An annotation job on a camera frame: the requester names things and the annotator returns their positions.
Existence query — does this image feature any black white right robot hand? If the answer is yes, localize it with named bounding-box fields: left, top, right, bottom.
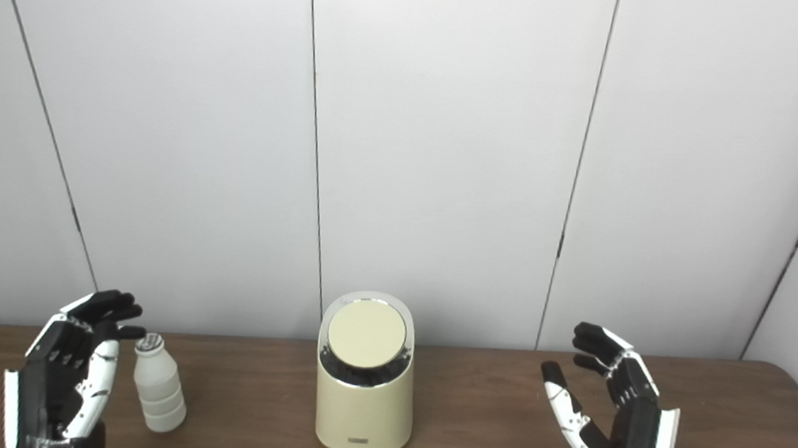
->
left=535, top=319, right=687, bottom=448

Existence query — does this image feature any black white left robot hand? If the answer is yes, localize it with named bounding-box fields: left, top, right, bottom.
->
left=0, top=282, right=150, bottom=448

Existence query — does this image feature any small white plastic bottle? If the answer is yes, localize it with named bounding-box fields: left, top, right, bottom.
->
left=128, top=332, right=193, bottom=435

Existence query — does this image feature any round cream bin lid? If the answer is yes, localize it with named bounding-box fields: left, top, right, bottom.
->
left=325, top=297, right=410, bottom=373

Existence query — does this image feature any cream-colored bin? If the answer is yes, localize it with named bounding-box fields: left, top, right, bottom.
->
left=310, top=288, right=423, bottom=448

